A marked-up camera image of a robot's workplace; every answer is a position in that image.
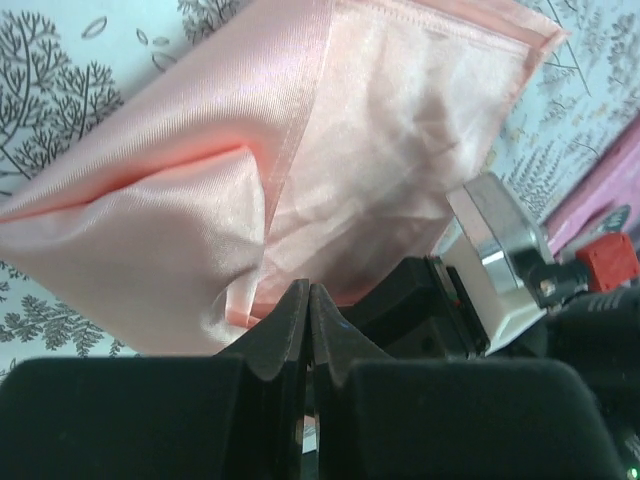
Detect pink floral placemat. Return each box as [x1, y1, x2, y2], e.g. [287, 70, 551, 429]
[545, 119, 639, 259]

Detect floral patterned tablecloth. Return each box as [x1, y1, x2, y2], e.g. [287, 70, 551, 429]
[1, 1, 639, 365]

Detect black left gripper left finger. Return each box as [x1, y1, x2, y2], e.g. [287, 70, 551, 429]
[1, 280, 310, 479]

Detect peach satin napkin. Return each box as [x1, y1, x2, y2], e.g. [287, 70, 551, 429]
[1, 1, 566, 355]

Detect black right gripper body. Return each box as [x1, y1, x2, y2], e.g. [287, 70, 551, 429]
[344, 257, 639, 479]

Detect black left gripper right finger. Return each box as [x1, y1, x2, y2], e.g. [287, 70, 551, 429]
[309, 285, 627, 479]

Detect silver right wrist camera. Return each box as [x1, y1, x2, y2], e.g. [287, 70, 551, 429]
[441, 172, 553, 355]

